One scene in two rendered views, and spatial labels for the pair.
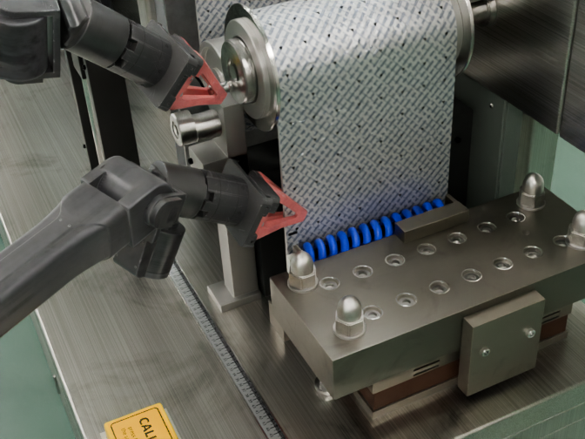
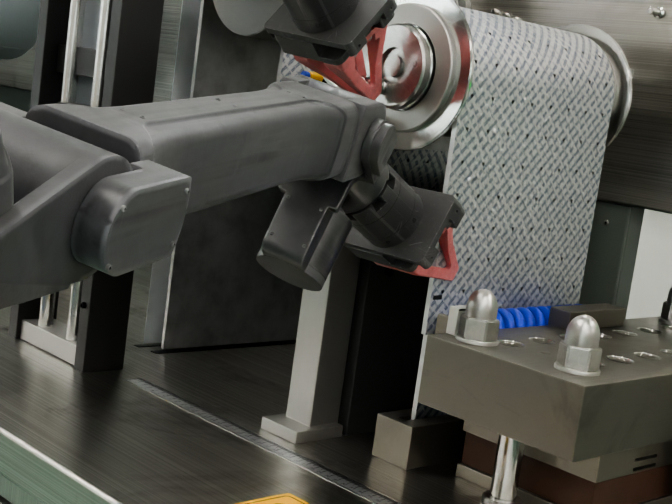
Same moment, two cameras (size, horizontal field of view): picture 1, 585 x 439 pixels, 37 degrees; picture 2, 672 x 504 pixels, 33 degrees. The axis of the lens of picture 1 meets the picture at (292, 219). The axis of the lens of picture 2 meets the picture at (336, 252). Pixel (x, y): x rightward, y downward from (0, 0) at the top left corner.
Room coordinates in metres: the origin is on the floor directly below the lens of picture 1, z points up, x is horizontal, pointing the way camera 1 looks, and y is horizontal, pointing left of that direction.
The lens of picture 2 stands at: (-0.04, 0.45, 1.22)
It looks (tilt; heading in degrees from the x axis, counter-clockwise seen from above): 8 degrees down; 339
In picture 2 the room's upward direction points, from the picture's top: 8 degrees clockwise
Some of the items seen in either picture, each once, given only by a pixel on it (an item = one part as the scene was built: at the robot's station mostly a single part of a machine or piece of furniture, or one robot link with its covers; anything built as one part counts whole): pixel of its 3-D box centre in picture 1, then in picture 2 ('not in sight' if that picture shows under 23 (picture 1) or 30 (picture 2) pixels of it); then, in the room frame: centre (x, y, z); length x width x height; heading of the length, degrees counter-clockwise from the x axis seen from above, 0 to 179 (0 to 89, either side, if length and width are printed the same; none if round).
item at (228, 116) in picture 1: (222, 205); (320, 275); (0.94, 0.09, 1.05); 0.06 x 0.05 x 0.31; 114
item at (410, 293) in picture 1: (447, 280); (630, 375); (0.82, -0.18, 1.00); 0.40 x 0.16 x 0.06; 114
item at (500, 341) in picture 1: (501, 344); not in sight; (0.75, -0.23, 0.96); 0.10 x 0.03 x 0.11; 114
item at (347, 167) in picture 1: (369, 167); (519, 234); (0.92, -0.10, 1.11); 0.23 x 0.01 x 0.18; 114
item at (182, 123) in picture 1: (183, 127); not in sight; (0.92, 0.12, 1.18); 0.04 x 0.02 x 0.04; 24
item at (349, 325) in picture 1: (349, 313); (581, 342); (0.72, -0.06, 1.05); 0.04 x 0.04 x 0.04
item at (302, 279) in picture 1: (302, 267); (480, 315); (0.80, -0.01, 1.05); 0.04 x 0.04 x 0.04
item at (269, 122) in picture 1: (251, 68); (409, 68); (0.92, 0.04, 1.25); 0.15 x 0.01 x 0.15; 24
